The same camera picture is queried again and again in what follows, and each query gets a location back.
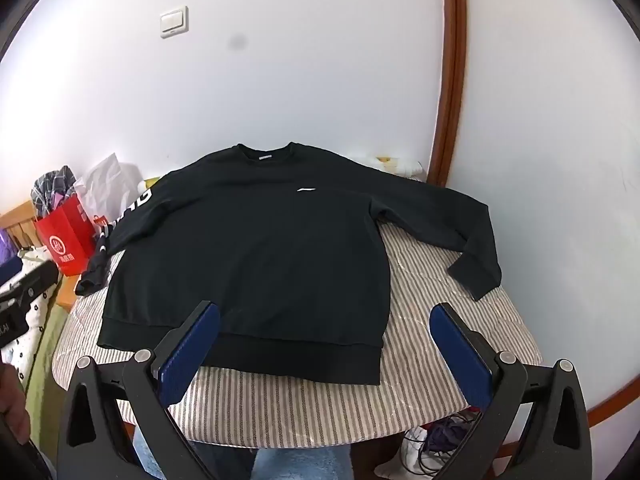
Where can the person's left hand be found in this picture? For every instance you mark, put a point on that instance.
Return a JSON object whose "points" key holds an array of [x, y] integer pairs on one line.
{"points": [[12, 400]]}

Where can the white plastic bag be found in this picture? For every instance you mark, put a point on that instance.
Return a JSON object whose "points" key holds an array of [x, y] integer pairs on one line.
{"points": [[107, 185]]}

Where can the striped bed mattress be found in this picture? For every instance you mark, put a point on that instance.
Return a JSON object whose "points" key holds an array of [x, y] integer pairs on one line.
{"points": [[310, 410]]}

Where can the white dotted cloth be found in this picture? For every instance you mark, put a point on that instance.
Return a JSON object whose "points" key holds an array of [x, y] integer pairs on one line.
{"points": [[30, 330]]}

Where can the grey plaid cloth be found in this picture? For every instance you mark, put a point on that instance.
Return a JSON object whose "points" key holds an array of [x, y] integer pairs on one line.
{"points": [[50, 185]]}

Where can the green cloth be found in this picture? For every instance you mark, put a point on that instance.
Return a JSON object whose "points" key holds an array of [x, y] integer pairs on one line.
{"points": [[42, 360]]}

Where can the white sock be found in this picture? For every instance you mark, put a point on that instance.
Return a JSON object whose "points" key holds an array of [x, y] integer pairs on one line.
{"points": [[402, 455]]}

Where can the red paper bag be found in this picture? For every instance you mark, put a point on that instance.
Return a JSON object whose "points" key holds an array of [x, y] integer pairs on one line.
{"points": [[65, 240]]}

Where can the wooden slatted headboard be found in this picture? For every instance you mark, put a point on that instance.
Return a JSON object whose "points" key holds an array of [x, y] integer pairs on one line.
{"points": [[17, 225]]}

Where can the wooden baseboard strip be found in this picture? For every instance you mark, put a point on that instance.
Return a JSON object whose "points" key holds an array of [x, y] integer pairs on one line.
{"points": [[615, 400]]}

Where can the person's blue jeans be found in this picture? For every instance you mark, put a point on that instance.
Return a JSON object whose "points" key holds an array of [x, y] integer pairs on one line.
{"points": [[290, 462]]}

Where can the black sweatshirt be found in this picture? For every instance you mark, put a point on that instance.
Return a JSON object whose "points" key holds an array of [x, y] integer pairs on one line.
{"points": [[250, 260]]}

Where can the purple cloth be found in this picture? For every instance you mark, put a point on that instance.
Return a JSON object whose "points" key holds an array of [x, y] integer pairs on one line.
{"points": [[7, 247]]}

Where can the white wall switch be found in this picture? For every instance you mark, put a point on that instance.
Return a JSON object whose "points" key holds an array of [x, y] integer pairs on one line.
{"points": [[174, 22]]}

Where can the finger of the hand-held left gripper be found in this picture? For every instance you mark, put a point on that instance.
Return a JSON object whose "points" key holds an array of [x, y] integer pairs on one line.
{"points": [[37, 280]]}

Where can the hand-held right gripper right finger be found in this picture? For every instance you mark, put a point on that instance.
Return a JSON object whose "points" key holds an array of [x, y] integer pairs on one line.
{"points": [[460, 355]]}

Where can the wooden door frame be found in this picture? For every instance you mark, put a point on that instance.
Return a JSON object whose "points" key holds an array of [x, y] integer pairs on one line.
{"points": [[452, 60]]}

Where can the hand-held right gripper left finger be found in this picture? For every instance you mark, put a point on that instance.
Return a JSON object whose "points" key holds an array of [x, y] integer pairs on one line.
{"points": [[192, 350]]}

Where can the wooden bedside table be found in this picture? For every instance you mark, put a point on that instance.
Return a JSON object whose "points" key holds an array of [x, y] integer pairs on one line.
{"points": [[65, 295]]}

